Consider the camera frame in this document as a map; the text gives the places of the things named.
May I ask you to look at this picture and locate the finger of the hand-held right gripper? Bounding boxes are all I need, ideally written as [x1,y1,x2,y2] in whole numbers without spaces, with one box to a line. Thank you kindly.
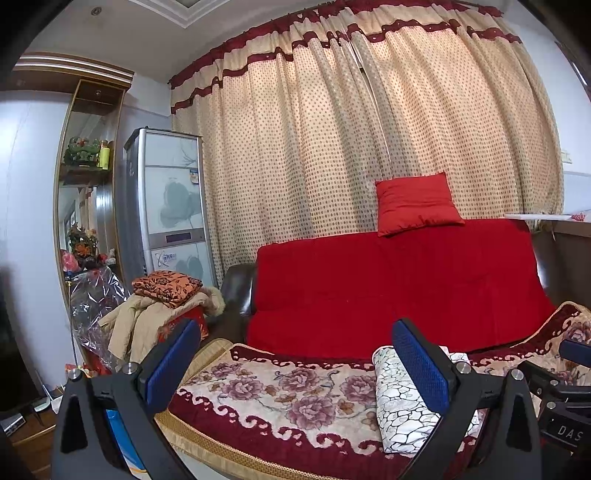
[560,339,591,366]
[517,359,591,403]

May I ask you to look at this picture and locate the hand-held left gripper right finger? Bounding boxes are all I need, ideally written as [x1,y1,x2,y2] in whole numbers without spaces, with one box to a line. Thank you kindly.
[392,318,543,480]

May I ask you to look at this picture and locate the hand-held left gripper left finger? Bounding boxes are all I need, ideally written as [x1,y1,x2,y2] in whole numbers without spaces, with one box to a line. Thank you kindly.
[51,318,201,480]

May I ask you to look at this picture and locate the white black crackle-patterned coat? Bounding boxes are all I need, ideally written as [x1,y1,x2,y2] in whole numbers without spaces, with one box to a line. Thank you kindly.
[372,344,485,455]

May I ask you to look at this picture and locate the red gift box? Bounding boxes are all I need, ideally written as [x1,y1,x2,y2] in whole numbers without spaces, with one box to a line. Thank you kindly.
[157,307,208,344]

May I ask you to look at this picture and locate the beige padded jacket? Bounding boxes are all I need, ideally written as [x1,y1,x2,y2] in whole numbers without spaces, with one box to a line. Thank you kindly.
[99,286,226,365]

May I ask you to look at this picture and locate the orange black folded blanket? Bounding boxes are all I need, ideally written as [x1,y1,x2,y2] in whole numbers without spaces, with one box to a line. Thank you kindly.
[133,271,204,309]

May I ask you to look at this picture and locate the dark leather sofa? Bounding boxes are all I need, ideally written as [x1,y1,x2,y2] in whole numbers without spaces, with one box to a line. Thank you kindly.
[219,231,557,344]

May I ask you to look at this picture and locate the clear plastic wrap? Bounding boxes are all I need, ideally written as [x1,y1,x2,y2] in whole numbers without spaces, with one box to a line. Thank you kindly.
[69,270,134,374]

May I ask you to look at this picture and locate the red sofa cover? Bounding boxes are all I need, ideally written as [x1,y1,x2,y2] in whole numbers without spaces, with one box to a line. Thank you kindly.
[245,218,557,361]

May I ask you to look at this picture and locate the floral red beige blanket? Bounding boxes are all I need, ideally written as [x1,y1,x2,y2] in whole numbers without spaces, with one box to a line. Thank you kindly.
[154,302,591,480]

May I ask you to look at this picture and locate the white flat board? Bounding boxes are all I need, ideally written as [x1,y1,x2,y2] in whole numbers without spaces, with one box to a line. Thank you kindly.
[503,211,566,221]

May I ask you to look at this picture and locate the flower ornament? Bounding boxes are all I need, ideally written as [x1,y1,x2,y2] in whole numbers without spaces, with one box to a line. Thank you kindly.
[67,224,100,268]

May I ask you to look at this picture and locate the wooden television stand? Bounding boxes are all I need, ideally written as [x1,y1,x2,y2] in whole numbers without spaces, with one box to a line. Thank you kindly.
[0,392,65,476]

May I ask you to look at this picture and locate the red pillow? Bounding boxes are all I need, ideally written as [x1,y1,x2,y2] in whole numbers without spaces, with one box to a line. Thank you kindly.
[375,172,466,238]

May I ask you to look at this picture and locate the standing air conditioner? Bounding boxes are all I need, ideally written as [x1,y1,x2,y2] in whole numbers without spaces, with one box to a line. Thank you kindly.
[124,128,218,289]

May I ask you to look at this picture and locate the green ornament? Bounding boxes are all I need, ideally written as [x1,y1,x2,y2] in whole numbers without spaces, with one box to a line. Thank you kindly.
[64,136,102,166]

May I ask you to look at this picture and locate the beige dotted curtain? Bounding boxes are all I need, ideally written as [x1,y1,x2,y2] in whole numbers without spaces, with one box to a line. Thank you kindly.
[168,0,566,273]

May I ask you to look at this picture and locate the wooden display cabinet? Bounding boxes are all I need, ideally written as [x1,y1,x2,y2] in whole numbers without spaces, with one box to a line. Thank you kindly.
[53,53,134,365]

